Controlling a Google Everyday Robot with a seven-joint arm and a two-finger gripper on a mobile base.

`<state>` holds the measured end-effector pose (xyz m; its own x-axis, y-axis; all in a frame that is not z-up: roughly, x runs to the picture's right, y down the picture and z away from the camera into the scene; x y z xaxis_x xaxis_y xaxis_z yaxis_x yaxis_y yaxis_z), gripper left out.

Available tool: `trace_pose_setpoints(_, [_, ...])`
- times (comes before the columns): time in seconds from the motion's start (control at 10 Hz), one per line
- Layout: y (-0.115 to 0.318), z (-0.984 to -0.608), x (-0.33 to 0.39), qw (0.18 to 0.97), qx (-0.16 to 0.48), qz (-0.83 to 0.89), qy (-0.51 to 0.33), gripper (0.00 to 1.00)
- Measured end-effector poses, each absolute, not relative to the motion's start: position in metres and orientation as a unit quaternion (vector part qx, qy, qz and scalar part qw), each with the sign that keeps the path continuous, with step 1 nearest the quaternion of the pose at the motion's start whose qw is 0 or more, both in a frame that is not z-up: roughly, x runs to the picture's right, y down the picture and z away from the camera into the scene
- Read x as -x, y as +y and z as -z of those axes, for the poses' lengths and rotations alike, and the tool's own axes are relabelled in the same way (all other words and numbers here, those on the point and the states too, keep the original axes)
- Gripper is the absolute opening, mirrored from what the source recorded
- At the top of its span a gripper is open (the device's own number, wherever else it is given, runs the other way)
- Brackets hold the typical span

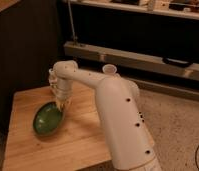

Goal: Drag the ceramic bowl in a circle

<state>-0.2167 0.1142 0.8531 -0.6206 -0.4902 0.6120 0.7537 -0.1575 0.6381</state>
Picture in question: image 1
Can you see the small white cup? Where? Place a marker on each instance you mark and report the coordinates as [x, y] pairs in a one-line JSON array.
[[109, 69]]

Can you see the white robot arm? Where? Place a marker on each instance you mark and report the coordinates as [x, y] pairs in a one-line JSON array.
[[116, 101]]

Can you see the vertical metal pole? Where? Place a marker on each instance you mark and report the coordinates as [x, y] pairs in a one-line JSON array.
[[74, 37]]

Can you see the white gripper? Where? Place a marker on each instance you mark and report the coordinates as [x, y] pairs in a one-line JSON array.
[[62, 89]]

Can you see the black case handle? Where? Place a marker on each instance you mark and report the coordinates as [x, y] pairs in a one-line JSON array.
[[176, 63]]

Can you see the black rectangular box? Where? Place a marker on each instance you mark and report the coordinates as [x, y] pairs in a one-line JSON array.
[[141, 116]]

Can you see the green ceramic bowl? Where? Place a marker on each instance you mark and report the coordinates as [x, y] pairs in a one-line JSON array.
[[47, 119]]

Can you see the cluttered white shelf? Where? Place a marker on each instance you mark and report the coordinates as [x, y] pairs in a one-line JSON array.
[[150, 8]]

